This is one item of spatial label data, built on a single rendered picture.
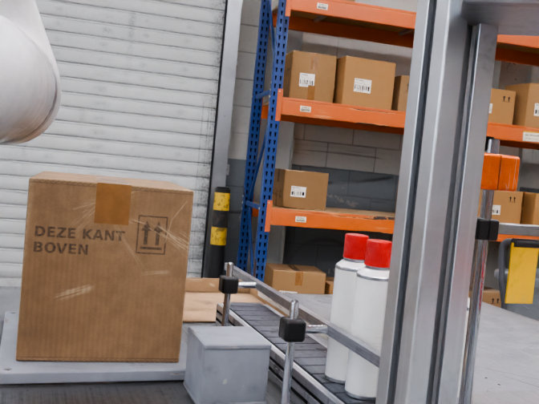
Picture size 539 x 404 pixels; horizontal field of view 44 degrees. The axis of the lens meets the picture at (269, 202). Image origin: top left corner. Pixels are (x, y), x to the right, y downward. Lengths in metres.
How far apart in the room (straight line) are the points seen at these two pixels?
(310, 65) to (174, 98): 1.03
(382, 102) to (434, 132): 4.01
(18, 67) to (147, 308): 0.52
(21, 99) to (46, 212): 0.40
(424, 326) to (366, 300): 0.36
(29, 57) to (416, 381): 0.43
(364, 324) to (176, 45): 4.10
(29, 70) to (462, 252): 0.40
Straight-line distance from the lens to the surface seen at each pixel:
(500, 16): 0.50
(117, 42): 4.82
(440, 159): 0.49
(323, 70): 4.41
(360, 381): 0.89
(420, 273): 0.50
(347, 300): 0.92
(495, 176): 0.57
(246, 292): 1.74
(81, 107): 4.78
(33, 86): 0.64
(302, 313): 0.99
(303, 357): 1.05
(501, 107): 4.97
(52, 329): 1.04
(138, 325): 1.04
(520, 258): 0.64
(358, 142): 5.24
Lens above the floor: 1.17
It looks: 3 degrees down
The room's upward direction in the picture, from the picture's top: 5 degrees clockwise
